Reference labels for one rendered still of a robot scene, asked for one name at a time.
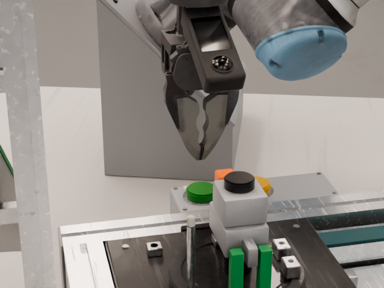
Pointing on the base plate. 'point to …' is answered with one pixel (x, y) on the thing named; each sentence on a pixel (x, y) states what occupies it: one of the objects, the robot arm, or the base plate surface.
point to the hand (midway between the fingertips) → (201, 152)
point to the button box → (283, 184)
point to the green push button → (200, 192)
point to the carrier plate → (128, 272)
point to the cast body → (239, 215)
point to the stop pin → (352, 276)
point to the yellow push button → (264, 184)
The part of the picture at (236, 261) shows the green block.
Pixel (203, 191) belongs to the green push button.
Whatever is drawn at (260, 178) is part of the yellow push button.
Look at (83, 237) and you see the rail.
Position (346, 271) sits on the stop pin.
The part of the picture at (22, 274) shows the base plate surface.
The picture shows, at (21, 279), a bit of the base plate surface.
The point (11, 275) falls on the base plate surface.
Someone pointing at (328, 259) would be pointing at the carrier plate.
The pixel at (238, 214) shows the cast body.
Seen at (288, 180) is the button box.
